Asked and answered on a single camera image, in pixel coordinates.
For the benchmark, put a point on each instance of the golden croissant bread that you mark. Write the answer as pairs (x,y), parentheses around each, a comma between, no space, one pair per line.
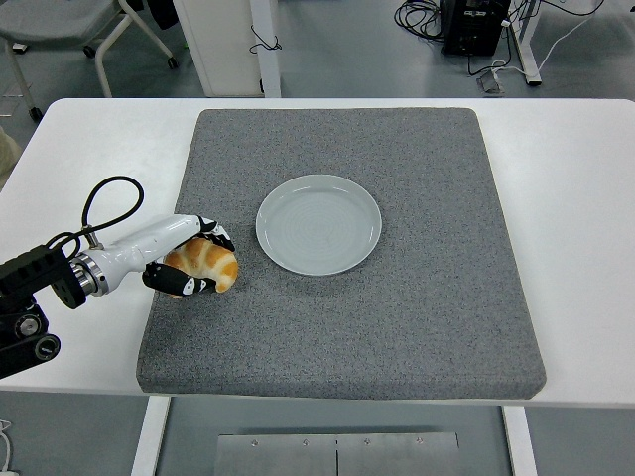
(213,263)

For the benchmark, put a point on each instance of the black hanging cloth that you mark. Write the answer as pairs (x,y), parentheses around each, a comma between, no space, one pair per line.
(164,12)

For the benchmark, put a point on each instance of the white table leg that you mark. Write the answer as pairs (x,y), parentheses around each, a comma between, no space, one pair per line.
(149,436)
(521,441)

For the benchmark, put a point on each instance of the white desk leg with foot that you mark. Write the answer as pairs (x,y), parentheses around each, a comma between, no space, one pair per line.
(527,44)

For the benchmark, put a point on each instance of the grey chair with white legs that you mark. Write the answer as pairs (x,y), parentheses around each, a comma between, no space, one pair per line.
(49,20)

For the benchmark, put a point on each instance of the white upright post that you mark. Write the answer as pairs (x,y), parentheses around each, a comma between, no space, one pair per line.
(268,69)

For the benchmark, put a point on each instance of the white cabinet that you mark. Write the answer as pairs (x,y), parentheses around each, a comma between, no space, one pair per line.
(218,44)

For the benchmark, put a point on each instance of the pale grey round plate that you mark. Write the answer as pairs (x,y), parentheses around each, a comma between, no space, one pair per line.
(317,228)

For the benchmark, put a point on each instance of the grey speckled mat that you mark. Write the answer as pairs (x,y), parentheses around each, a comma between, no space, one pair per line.
(347,337)

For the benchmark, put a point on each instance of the black computer case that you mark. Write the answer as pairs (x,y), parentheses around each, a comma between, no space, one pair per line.
(471,30)

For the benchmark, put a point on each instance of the clear plastic floor item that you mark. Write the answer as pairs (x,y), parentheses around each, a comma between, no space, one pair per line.
(491,83)

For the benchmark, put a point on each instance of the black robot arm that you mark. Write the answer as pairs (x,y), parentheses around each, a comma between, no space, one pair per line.
(30,270)

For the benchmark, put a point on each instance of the grey metal plate with screws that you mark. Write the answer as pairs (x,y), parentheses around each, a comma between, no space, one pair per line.
(278,456)

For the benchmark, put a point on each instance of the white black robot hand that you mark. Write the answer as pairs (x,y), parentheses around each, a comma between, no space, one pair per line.
(149,238)

